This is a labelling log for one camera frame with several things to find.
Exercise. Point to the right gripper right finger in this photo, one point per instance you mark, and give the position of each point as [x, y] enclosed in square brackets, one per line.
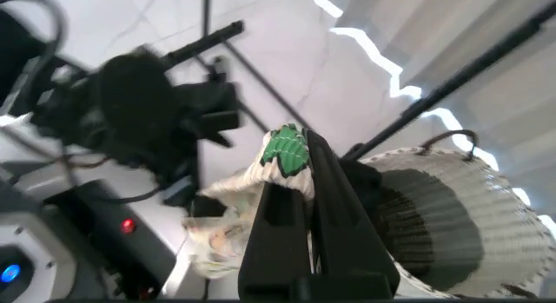
[343, 233]

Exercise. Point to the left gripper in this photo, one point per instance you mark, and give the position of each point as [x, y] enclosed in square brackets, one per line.
[210, 103]

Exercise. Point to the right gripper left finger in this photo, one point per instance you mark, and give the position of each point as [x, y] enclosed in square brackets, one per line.
[278, 251]

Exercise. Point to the black garment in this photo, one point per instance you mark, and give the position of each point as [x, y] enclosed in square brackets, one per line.
[362, 181]

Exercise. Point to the cream printed garment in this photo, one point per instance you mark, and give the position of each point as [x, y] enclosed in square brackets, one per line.
[284, 152]

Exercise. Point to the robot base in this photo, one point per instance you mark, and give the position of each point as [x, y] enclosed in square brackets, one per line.
[65, 216]

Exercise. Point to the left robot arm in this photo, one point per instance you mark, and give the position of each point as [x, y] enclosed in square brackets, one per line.
[130, 103]

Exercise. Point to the white laundry basket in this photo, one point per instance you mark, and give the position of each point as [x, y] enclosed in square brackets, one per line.
[491, 233]

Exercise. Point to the black clothes rack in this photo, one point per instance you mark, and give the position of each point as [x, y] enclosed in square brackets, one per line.
[456, 79]

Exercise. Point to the white curtain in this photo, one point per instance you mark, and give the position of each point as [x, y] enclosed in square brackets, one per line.
[491, 55]

